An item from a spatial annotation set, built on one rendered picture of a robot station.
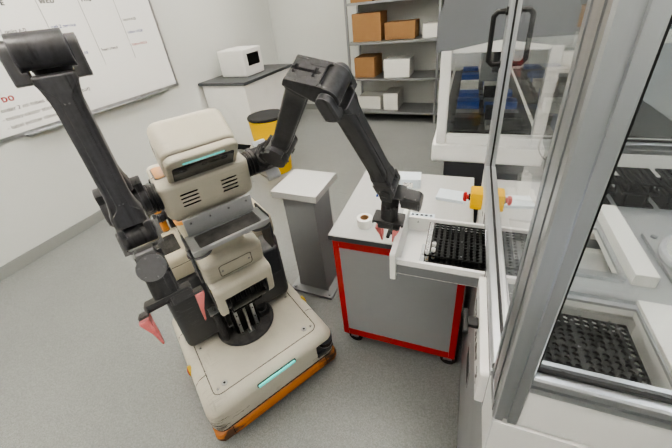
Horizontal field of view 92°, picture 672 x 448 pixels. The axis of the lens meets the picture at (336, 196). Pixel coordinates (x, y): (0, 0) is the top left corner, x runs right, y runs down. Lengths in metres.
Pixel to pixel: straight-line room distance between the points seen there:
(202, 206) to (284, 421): 1.12
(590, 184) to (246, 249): 1.05
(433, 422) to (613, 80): 1.59
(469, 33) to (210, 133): 1.21
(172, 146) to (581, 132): 0.86
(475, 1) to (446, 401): 1.77
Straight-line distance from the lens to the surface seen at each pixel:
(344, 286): 1.62
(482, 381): 0.85
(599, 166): 0.41
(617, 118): 0.39
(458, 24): 1.71
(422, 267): 1.08
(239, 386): 1.63
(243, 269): 1.28
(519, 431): 0.79
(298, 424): 1.81
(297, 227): 1.93
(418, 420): 1.78
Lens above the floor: 1.62
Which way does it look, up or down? 31 degrees down
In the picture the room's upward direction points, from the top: 7 degrees counter-clockwise
